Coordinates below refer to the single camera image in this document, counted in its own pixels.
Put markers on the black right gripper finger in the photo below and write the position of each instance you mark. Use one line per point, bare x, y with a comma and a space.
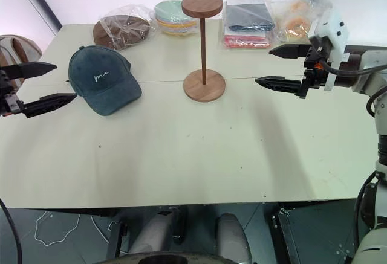
290, 51
279, 84

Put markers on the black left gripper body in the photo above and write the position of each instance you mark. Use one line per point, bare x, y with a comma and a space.
8, 96

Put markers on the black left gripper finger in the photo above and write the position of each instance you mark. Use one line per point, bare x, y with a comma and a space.
48, 104
30, 69

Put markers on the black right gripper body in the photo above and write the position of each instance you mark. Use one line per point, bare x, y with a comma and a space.
318, 61

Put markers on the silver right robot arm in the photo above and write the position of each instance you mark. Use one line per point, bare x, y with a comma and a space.
370, 73

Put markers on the wooden hat stand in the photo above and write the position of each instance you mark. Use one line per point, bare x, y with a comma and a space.
204, 49

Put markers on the bagged brown round items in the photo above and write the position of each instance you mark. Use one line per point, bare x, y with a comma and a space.
121, 33

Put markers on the beige and brown backpack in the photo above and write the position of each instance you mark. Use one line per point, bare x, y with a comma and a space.
18, 49

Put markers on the bagged orange round items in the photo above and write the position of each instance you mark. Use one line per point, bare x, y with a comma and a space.
294, 22

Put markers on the bagged folded cloths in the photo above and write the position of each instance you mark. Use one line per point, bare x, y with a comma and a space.
249, 23

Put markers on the blue-green baseball cap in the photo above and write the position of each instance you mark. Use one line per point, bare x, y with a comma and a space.
101, 79

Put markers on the bagged stack of pastel plates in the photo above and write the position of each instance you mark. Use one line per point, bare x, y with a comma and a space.
175, 19

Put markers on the grey right robot leg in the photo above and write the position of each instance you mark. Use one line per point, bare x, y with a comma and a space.
231, 236

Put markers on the grey robot leg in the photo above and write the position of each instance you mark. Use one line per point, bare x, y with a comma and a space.
157, 230
231, 236

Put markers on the grey left robot leg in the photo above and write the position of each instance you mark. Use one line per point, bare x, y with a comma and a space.
157, 230

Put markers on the dark rounded robot waist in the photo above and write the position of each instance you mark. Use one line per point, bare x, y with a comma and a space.
169, 259

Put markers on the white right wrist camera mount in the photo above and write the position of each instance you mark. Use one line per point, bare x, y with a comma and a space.
334, 31

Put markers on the black table leg bracket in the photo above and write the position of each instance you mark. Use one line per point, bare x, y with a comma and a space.
285, 233
116, 240

